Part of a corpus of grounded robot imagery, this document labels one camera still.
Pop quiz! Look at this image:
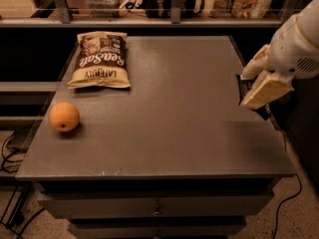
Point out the colourful snack bag on shelf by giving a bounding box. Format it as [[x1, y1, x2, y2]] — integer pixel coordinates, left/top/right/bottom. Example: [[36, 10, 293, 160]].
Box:
[[210, 0, 272, 19]]

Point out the black cables left floor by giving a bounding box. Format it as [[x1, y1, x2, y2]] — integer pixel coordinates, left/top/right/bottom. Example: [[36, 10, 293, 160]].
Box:
[[0, 122, 46, 239]]

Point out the black rxbar chocolate bar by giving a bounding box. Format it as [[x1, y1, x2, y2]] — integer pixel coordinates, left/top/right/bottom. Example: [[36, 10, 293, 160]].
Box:
[[236, 75, 270, 120]]

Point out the grey drawer cabinet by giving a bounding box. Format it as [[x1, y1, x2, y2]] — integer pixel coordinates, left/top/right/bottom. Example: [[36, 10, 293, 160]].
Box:
[[17, 36, 295, 239]]

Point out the round metal drawer knob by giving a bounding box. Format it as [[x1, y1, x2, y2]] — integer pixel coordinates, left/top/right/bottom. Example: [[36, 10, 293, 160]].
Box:
[[153, 208, 162, 217]]

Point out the orange fruit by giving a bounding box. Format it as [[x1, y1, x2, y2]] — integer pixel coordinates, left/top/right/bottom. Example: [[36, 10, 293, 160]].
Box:
[[49, 103, 80, 132]]

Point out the black bag on shelf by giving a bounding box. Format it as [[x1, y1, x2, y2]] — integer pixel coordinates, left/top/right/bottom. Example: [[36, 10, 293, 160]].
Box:
[[141, 0, 205, 19]]

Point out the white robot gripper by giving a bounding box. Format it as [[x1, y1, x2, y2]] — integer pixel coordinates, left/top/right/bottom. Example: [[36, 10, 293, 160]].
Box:
[[240, 0, 319, 110]]

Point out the grey metal shelf rail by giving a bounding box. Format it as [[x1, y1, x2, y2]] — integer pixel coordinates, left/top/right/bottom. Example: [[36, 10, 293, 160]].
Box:
[[0, 0, 319, 29]]

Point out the brown sea salt chip bag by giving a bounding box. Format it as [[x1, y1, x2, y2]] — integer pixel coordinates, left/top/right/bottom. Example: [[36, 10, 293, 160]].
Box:
[[67, 31, 131, 89]]

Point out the black cable right floor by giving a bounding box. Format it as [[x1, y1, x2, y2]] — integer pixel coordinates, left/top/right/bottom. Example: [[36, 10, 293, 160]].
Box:
[[270, 173, 303, 239]]

